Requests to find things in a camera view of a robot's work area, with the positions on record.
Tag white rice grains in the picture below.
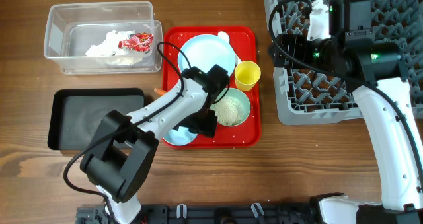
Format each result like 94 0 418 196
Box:
211 97 243 126

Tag green bowl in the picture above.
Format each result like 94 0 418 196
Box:
210 88 251 127

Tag orange carrot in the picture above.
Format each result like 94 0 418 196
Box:
154 88 167 96

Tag clear plastic waste bin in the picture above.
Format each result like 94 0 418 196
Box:
44 1 163 75

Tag black waste tray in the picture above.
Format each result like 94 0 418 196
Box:
47 88 145 151

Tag yellow plastic cup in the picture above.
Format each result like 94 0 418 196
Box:
235 61 261 91

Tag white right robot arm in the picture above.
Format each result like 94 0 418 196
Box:
271 30 422 223

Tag red snack wrapper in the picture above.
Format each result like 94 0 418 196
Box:
118 32 153 52

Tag white plastic spoon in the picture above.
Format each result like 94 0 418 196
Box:
217 31 242 66

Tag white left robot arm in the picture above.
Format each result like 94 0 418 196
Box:
80 65 229 223

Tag small light blue bowl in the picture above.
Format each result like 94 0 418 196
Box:
163 126 198 146

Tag red plastic tray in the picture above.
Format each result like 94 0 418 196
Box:
163 26 262 149

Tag crumpled white tissue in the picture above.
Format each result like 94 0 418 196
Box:
85 30 142 66

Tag large light blue plate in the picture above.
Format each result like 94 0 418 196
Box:
177 34 236 78

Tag grey dishwasher rack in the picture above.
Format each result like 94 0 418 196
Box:
264 0 422 125

